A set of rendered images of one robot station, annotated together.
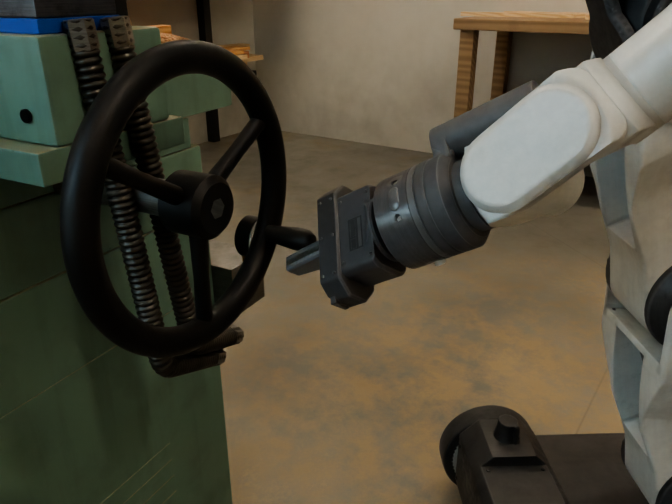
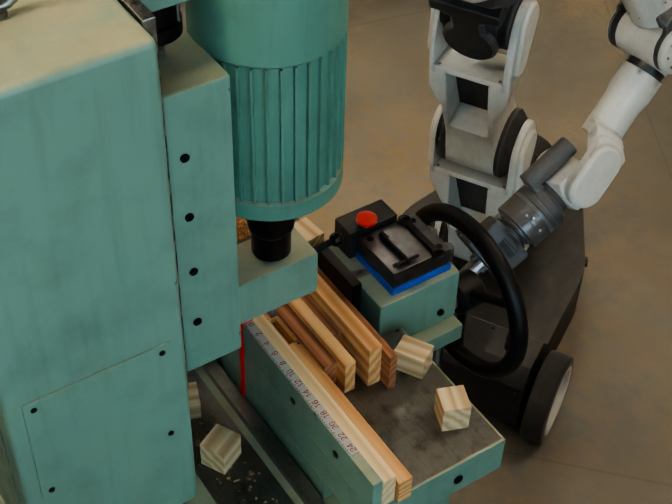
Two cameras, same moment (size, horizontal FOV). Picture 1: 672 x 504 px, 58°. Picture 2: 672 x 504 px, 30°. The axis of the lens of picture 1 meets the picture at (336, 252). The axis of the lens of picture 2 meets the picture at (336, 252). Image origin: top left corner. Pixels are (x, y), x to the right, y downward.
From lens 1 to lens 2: 1.85 m
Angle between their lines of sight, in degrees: 54
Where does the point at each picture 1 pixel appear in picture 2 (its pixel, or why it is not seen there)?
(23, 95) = (440, 303)
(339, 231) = not seen: hidden behind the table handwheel
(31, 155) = (458, 327)
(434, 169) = (548, 200)
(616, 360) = (449, 195)
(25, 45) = (451, 279)
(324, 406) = not seen: hidden behind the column
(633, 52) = (615, 120)
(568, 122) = (612, 161)
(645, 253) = (494, 137)
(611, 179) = (450, 98)
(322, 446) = not seen: hidden behind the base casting
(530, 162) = (601, 182)
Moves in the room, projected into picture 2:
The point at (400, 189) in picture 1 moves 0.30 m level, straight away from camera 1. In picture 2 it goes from (535, 217) to (380, 146)
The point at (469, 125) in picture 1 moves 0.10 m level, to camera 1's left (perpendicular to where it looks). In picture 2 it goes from (549, 171) to (525, 207)
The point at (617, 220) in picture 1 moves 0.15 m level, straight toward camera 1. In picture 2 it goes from (451, 118) to (501, 159)
